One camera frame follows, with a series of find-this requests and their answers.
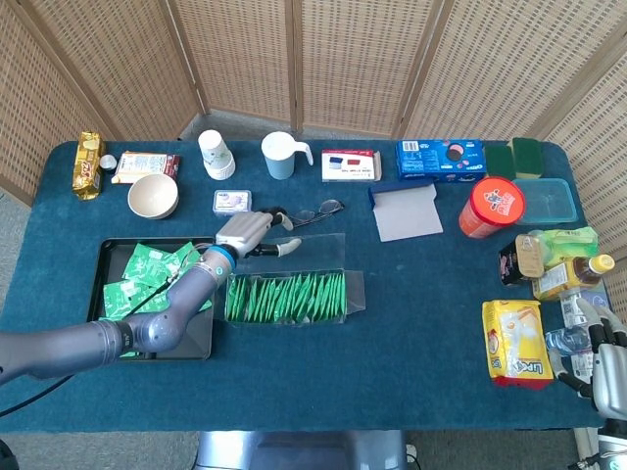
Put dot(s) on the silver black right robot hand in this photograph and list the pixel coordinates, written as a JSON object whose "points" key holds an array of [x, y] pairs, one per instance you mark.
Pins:
{"points": [[610, 377]]}

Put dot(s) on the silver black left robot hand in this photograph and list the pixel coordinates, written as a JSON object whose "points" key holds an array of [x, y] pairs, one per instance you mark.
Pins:
{"points": [[242, 232]]}

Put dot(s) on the transparent plastic box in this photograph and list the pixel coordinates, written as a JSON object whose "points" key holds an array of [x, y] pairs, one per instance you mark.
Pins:
{"points": [[355, 291]]}

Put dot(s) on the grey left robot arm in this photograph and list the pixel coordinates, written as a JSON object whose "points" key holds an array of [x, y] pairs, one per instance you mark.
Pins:
{"points": [[73, 343]]}

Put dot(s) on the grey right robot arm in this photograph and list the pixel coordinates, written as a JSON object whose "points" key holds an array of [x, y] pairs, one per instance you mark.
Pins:
{"points": [[612, 440]]}

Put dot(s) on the yellow sauce bottle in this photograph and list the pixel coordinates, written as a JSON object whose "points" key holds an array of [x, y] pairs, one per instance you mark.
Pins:
{"points": [[563, 279]]}

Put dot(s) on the white and brown carton box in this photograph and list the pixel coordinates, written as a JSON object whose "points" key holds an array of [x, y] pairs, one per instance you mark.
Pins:
{"points": [[144, 165]]}

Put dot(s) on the white box red blue print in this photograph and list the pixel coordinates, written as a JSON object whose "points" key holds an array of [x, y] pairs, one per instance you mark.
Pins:
{"points": [[350, 166]]}

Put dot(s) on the dark labelled jar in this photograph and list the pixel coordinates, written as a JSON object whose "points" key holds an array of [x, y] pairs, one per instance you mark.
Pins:
{"points": [[519, 259]]}

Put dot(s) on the open blue white carton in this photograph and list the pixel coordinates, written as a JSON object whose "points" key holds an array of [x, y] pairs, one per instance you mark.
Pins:
{"points": [[409, 215]]}

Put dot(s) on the blue cookie box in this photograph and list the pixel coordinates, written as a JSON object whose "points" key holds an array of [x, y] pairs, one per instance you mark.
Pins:
{"points": [[431, 161]]}

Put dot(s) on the orange round tub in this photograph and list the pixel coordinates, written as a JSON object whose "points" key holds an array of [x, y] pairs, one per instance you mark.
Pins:
{"points": [[492, 205]]}

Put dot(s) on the small clear plastic case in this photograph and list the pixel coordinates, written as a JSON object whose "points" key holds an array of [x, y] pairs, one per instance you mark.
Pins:
{"points": [[232, 203]]}

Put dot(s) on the clear water bottle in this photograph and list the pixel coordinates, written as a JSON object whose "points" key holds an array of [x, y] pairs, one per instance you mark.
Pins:
{"points": [[570, 340]]}

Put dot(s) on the stack of white paper cups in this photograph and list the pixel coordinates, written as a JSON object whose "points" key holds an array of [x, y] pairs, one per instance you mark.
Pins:
{"points": [[216, 155]]}

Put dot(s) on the light blue pitcher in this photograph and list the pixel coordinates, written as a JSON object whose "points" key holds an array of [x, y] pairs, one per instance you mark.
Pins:
{"points": [[279, 156]]}

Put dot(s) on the black framed eyeglasses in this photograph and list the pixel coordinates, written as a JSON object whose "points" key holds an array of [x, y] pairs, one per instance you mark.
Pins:
{"points": [[329, 206]]}

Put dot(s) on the beige bowl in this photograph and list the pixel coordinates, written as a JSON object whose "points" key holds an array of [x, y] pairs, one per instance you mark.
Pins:
{"points": [[153, 197]]}

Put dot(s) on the yellow snack bag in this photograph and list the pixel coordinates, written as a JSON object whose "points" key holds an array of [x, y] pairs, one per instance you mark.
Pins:
{"points": [[514, 343]]}

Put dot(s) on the light green wipes pack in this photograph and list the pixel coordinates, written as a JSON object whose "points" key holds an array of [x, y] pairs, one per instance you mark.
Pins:
{"points": [[568, 242]]}

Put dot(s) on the black plastic tray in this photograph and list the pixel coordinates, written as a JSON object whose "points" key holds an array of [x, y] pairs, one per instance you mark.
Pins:
{"points": [[98, 274]]}

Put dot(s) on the small silver round tin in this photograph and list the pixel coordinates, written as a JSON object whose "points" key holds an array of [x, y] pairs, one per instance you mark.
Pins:
{"points": [[108, 162]]}

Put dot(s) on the gold foil snack pack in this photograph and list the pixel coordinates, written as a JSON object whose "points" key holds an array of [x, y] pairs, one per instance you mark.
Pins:
{"points": [[88, 166]]}

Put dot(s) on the blue felt table cloth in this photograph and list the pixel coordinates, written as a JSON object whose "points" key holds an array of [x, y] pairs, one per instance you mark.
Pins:
{"points": [[343, 382]]}

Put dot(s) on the teal plastic food container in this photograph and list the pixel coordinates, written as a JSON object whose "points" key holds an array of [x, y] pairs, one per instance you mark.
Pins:
{"points": [[548, 201]]}

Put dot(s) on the woven rattan folding screen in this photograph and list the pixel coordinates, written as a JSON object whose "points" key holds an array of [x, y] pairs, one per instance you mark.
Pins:
{"points": [[343, 63]]}

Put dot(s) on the grey robot torso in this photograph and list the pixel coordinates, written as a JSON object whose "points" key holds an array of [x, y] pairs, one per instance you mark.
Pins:
{"points": [[294, 453]]}

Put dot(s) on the green scouring sponge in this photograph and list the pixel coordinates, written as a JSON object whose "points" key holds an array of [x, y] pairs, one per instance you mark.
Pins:
{"points": [[528, 157], [499, 162]]}

